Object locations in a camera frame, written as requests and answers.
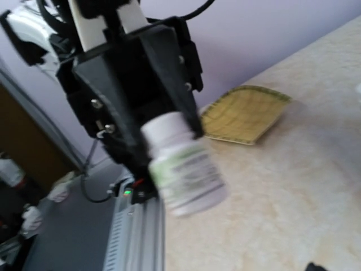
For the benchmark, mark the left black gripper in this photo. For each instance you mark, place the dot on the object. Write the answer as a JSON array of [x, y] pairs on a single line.
[[127, 82]]

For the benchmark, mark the white pill bottle with cap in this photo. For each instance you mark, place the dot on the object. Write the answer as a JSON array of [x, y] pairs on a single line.
[[182, 169]]

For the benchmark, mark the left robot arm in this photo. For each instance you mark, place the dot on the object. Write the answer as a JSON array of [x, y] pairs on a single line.
[[46, 35]]

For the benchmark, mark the woven bamboo tray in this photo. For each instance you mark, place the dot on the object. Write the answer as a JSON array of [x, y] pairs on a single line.
[[244, 114]]

